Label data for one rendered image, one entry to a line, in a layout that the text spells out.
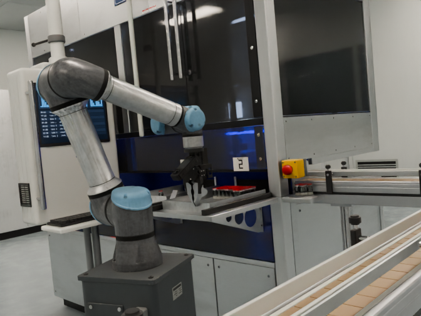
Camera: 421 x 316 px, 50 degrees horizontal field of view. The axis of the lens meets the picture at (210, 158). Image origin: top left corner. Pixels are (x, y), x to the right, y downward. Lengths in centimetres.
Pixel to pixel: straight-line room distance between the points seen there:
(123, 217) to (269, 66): 89
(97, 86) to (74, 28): 169
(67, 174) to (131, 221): 108
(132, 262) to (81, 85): 52
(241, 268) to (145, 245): 81
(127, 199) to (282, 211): 76
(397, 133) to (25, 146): 516
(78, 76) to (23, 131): 105
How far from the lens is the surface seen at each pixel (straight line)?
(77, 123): 141
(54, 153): 233
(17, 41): 747
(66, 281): 340
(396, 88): 652
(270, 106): 184
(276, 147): 183
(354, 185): 180
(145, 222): 133
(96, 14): 278
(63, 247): 333
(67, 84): 131
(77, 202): 239
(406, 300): 68
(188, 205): 169
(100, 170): 143
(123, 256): 134
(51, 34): 250
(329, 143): 220
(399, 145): 652
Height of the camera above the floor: 116
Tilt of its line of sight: 3 degrees down
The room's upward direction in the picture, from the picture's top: 5 degrees counter-clockwise
